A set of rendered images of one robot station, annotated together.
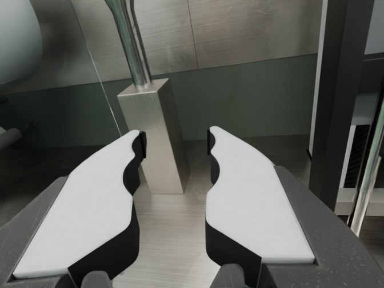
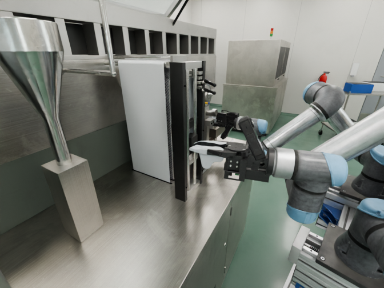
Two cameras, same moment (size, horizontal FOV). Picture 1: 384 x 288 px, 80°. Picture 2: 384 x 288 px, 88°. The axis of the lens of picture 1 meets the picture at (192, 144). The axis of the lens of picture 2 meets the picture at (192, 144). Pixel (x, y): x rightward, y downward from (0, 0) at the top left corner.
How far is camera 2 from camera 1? 0.52 m
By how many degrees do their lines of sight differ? 68
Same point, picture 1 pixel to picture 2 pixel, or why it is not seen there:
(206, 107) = not seen: hidden behind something
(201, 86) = not seen: hidden behind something
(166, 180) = (92, 222)
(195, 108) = not seen: hidden behind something
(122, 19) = (57, 122)
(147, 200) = (84, 246)
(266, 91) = (99, 148)
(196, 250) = (147, 229)
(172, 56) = (27, 142)
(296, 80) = (112, 138)
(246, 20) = (80, 111)
